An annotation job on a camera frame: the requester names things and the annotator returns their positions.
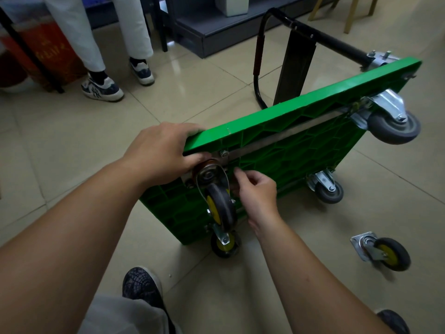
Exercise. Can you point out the person's right hand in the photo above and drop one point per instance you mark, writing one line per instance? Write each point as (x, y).
(257, 198)

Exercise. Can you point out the person's left hand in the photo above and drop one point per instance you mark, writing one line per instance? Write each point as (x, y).
(156, 156)

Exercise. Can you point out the green platform trolley deck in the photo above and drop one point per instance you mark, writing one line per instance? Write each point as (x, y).
(295, 146)

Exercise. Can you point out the person's right forearm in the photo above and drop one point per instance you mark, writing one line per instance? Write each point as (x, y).
(330, 285)

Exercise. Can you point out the person's left forearm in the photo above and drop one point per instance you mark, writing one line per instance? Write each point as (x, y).
(55, 250)

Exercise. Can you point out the person's dark shoe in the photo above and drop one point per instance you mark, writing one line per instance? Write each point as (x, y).
(394, 321)
(142, 285)

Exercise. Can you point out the person's light trousers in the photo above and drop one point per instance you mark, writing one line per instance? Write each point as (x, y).
(121, 316)

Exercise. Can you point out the blue plastic crate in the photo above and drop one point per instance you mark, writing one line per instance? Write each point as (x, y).
(95, 0)

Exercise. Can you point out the white box on shelf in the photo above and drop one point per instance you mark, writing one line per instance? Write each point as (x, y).
(231, 5)

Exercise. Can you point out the wooden stool legs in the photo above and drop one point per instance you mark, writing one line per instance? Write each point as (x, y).
(351, 12)

